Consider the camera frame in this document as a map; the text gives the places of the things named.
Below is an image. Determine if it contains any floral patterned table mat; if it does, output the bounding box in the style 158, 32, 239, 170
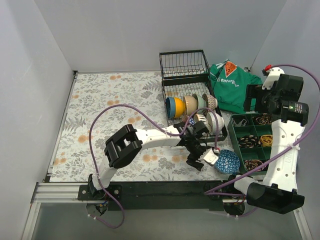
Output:
50, 72, 228, 182

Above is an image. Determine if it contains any mint green bowl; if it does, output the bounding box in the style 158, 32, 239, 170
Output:
192, 93, 207, 114

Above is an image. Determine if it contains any blue triangle patterned bowl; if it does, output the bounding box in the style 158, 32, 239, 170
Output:
214, 149, 240, 174

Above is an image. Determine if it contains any black wire dish rack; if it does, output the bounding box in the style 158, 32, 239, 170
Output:
159, 49, 228, 148

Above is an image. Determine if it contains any aluminium front rail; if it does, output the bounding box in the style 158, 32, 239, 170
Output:
32, 180, 241, 210

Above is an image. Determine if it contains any white ribbed bowl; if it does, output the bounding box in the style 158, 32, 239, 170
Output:
206, 112, 225, 135

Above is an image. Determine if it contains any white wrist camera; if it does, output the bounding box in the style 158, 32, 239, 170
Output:
261, 64, 285, 90
200, 148, 220, 166

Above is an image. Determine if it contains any cream bowl with yellow stripe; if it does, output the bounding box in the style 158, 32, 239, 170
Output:
173, 97, 186, 119

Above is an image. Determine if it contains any cream bowl with blue pattern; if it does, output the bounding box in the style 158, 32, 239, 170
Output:
193, 113, 208, 127

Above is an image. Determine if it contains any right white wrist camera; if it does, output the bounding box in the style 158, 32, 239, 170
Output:
261, 64, 285, 90

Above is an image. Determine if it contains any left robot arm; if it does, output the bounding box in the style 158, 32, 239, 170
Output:
88, 122, 218, 200

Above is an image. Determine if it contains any green compartment tray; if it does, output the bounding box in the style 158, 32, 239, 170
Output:
227, 113, 273, 174

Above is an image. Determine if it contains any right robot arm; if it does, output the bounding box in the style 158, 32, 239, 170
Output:
226, 72, 309, 214

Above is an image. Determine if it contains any cream ceramic bowl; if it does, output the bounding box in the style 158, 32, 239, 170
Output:
183, 95, 198, 116

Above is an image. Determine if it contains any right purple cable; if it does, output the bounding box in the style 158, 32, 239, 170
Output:
204, 64, 320, 218

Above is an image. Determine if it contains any green shirt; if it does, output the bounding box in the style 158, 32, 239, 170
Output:
209, 59, 262, 114

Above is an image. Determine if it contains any brown patterned bowl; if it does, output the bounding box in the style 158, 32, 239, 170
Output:
202, 93, 218, 111

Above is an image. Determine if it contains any orange patterned bowl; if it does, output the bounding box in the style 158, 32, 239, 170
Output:
182, 115, 195, 125

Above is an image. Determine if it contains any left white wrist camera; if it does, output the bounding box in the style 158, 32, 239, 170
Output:
200, 148, 220, 166

